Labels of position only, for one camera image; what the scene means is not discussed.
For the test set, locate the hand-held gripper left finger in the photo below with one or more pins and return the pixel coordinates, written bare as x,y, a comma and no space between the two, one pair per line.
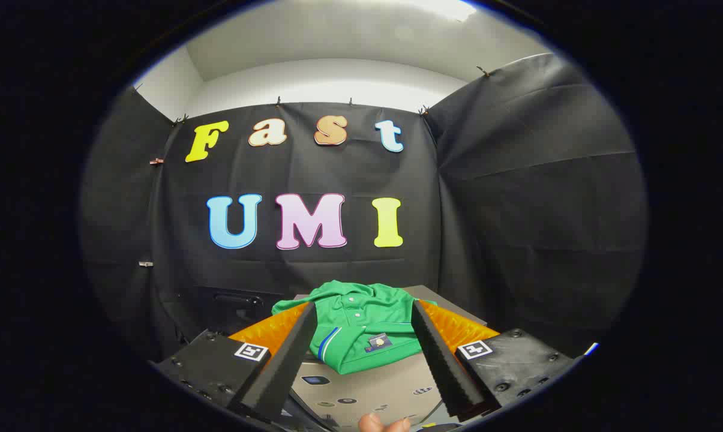
289,360

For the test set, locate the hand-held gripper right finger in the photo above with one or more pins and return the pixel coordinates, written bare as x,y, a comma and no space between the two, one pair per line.
439,360

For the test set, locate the green polo shirt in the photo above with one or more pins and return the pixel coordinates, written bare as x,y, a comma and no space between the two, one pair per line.
361,318

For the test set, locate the black backdrop cloth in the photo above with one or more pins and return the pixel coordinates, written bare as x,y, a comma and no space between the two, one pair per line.
337,174

